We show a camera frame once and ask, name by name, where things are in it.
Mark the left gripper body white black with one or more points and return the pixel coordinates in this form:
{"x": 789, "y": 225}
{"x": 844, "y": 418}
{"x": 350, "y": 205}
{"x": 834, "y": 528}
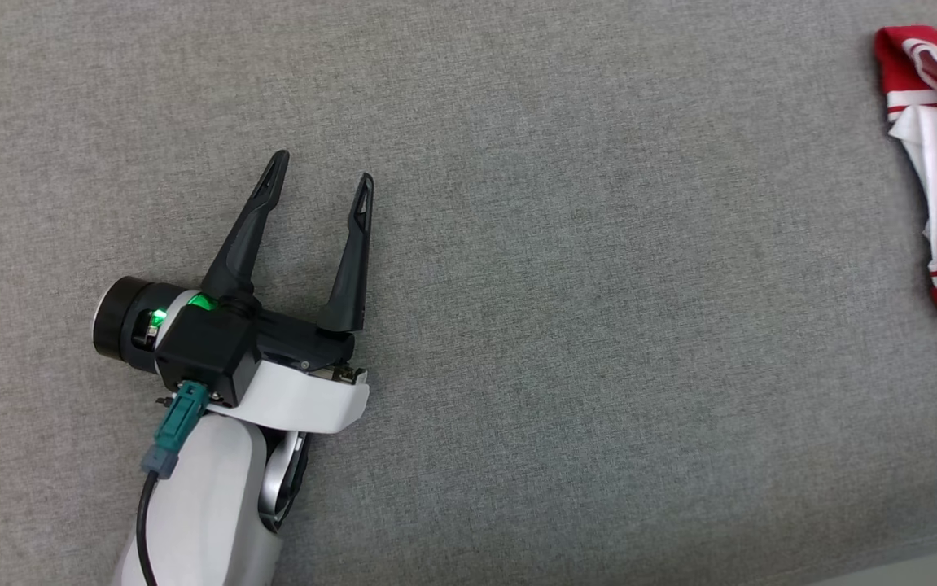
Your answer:
{"x": 305, "y": 399}

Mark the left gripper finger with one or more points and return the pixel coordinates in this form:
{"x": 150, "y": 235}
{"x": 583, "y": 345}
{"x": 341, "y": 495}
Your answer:
{"x": 352, "y": 268}
{"x": 244, "y": 236}

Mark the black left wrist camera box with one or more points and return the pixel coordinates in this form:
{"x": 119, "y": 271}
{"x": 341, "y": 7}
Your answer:
{"x": 207, "y": 354}

